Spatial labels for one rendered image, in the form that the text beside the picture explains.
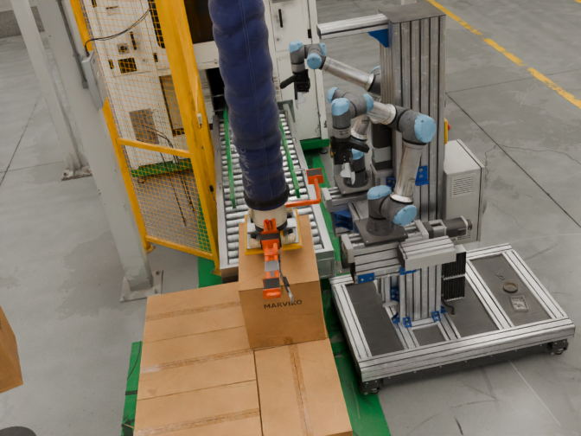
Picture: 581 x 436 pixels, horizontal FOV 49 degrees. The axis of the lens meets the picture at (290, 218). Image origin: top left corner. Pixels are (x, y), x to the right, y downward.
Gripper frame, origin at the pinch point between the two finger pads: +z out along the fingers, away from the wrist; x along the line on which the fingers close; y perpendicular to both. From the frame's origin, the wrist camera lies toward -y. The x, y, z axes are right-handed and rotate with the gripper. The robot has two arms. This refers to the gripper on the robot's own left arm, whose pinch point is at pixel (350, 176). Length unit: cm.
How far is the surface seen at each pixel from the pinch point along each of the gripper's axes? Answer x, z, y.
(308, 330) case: -6, 89, 26
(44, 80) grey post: -363, 53, 205
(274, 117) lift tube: -29.4, -20.1, 26.5
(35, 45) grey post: -362, 20, 202
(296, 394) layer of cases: 27, 98, 39
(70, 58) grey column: -148, -26, 131
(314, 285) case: -5, 60, 21
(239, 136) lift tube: -30, -14, 44
